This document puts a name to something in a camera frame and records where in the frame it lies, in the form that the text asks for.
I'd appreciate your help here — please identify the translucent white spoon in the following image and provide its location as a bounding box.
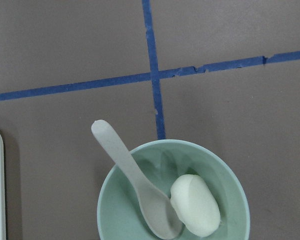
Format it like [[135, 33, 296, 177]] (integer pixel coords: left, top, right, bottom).
[[91, 119, 183, 240]]

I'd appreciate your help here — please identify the mint green bowl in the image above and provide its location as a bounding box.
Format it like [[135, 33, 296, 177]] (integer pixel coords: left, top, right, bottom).
[[97, 139, 250, 240]]

